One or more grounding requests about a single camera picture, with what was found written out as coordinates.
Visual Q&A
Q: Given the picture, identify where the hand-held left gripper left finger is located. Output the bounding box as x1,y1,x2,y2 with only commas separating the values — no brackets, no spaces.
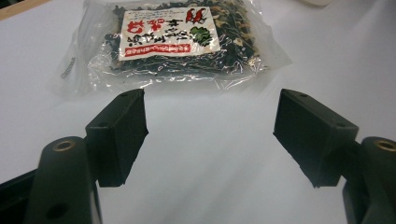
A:
85,88,149,189

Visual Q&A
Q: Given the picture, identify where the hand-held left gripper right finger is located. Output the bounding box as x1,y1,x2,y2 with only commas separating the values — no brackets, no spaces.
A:
273,88,360,189

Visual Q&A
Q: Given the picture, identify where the clear bag of dried seaweed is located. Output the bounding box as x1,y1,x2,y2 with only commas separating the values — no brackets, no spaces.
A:
46,0,293,97

